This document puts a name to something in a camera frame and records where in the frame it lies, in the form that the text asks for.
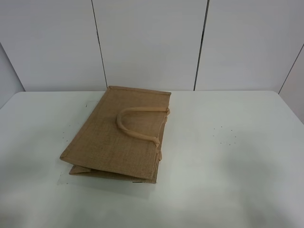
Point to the brown linen tote bag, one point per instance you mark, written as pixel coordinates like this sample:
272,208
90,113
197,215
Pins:
122,137

